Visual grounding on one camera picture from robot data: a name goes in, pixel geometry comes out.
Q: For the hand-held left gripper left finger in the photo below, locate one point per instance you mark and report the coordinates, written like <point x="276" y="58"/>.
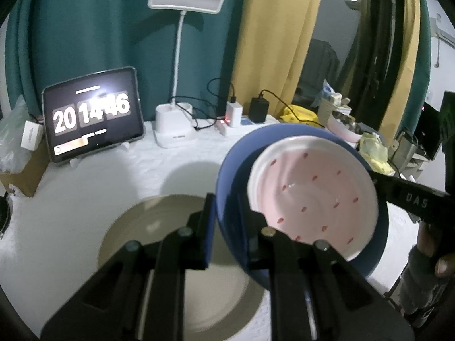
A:
<point x="209" y="227"/>

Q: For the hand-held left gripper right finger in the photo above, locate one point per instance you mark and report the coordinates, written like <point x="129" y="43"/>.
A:
<point x="256" y="241"/>

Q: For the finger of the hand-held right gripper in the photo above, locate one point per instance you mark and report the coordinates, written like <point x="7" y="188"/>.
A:
<point x="382" y="184"/>

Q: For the large blue bowl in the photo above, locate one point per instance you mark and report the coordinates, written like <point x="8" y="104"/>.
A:
<point x="233" y="191"/>

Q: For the cream plate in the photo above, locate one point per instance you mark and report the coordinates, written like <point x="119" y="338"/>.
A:
<point x="142" y="220"/>

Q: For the pink spotted bowl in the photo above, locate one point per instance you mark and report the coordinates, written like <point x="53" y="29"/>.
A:
<point x="312" y="195"/>

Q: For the person's right forearm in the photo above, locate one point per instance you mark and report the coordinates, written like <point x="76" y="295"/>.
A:
<point x="423" y="284"/>

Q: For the person's right hand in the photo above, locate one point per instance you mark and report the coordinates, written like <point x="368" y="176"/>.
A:
<point x="430" y="241"/>

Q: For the yellow crumpled bag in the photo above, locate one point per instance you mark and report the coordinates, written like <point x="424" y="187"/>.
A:
<point x="373" y="152"/>

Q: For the plain pink bowl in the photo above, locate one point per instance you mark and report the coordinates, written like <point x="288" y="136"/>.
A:
<point x="341" y="131"/>

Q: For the white basket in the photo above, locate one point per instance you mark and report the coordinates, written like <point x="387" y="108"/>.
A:
<point x="325" y="110"/>

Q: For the white power strip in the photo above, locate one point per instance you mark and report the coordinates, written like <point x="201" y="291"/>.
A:
<point x="245" y="128"/>

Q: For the yellow packet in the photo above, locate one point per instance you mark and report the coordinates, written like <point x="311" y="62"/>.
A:
<point x="300" y="115"/>

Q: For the blue and white bag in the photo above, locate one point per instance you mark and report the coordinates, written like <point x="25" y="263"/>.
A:
<point x="328" y="90"/>

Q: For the white charger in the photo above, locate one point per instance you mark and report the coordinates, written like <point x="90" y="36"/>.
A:
<point x="234" y="113"/>

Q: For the white tablet stand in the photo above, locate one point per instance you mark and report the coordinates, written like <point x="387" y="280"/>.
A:
<point x="122" y="145"/>

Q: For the black charger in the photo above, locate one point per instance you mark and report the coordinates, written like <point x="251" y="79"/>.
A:
<point x="258" y="110"/>

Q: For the narrow yellow curtain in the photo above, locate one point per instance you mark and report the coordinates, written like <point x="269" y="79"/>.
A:
<point x="401" y="42"/>

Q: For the narrow teal curtain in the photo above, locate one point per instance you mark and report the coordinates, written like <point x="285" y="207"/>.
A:
<point x="424" y="42"/>

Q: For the tablet with clock display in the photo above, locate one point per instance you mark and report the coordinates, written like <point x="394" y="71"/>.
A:
<point x="92" y="113"/>

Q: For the cardboard box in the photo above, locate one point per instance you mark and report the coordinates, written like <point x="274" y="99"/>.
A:
<point x="25" y="177"/>

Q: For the small white box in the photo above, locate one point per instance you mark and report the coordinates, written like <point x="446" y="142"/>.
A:
<point x="32" y="135"/>

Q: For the black round object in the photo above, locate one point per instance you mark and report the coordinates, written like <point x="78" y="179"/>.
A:
<point x="5" y="216"/>

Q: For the clear plastic bag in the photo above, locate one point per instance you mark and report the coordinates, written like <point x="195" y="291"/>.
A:
<point x="10" y="135"/>

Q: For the white desk lamp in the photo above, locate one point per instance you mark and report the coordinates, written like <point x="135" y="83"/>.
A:
<point x="185" y="0"/>

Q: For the black window frame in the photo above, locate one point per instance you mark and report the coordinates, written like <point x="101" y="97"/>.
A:
<point x="369" y="42"/>

